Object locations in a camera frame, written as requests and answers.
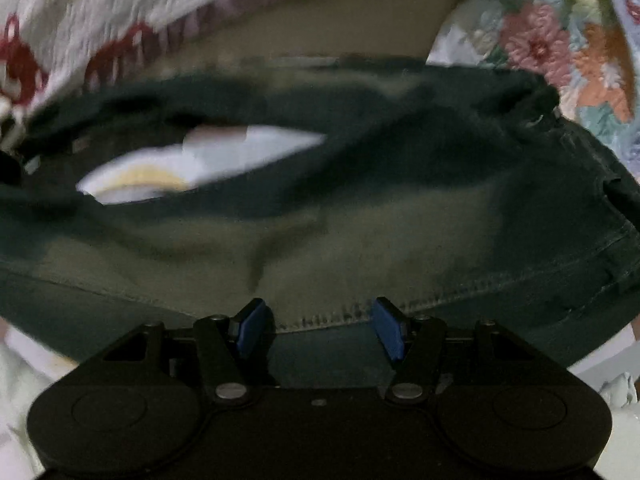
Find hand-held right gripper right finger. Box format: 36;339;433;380
372;297;538;403

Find bear print quilt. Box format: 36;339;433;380
0;0;471;126

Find white cloth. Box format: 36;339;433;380
570;325;640;480

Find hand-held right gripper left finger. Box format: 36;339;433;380
102;299;273;405

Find dark green jeans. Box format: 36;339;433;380
0;55;640;376

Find floral quilt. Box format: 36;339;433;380
425;0;640;181

